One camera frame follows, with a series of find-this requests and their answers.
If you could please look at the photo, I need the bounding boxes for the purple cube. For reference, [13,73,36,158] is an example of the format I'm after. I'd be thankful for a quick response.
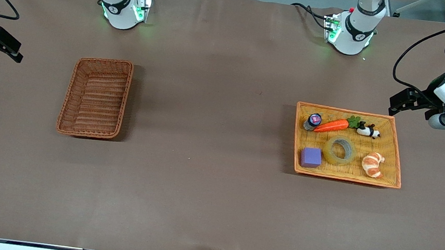
[299,146,324,170]

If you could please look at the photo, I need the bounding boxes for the small bottle pink cap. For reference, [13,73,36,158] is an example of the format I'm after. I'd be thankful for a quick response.
[303,112,323,132]

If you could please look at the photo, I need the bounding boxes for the black white panda figure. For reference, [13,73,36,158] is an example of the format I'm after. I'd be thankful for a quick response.
[356,121,382,140]

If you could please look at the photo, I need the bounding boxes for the toy croissant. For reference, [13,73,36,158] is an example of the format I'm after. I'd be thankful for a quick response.
[360,151,386,180]

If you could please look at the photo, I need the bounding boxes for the orange wicker basket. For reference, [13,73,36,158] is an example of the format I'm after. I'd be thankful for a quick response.
[288,101,410,190]

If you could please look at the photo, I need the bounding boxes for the brown table cover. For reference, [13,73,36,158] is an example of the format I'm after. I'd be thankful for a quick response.
[0,0,445,250]

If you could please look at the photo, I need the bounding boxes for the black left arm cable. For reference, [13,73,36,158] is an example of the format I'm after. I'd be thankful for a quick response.
[390,13,445,97]

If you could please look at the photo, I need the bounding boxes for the brown wicker basket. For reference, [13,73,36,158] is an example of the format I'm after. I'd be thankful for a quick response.
[55,53,135,143]

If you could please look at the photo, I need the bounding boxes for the yellowish clear tape roll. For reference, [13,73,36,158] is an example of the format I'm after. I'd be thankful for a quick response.
[321,134,359,168]

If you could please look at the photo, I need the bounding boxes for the orange toy carrot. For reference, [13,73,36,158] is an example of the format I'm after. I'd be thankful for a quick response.
[314,115,350,137]

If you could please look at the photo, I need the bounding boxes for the black left base cable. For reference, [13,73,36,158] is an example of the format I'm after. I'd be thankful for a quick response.
[288,1,332,30]

